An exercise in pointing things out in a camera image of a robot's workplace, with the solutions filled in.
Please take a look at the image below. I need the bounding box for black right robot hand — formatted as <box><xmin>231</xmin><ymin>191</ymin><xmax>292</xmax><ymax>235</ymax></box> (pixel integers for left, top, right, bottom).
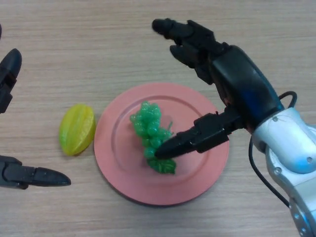
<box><xmin>151</xmin><ymin>17</ymin><xmax>284</xmax><ymax>159</ymax></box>

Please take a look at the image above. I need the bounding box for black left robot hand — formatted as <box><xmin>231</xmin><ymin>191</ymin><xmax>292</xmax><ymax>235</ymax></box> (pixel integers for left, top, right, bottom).
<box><xmin>0</xmin><ymin>23</ymin><xmax>72</xmax><ymax>190</ymax></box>

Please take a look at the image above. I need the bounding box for green plastic grape bunch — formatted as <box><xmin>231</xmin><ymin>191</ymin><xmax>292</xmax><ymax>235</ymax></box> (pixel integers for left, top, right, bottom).
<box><xmin>129</xmin><ymin>100</ymin><xmax>178</xmax><ymax>175</ymax></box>

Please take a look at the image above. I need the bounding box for pink round plate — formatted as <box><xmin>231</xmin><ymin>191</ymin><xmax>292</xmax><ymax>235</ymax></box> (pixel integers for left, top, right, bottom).
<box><xmin>93</xmin><ymin>82</ymin><xmax>230</xmax><ymax>206</ymax></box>

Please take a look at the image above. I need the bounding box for yellow green starfruit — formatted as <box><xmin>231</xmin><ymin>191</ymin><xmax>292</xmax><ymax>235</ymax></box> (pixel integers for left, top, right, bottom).
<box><xmin>58</xmin><ymin>104</ymin><xmax>97</xmax><ymax>157</ymax></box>

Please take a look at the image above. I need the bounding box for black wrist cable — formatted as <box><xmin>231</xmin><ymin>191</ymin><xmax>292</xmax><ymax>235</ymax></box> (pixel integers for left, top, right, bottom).
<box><xmin>248</xmin><ymin>91</ymin><xmax>298</xmax><ymax>208</ymax></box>

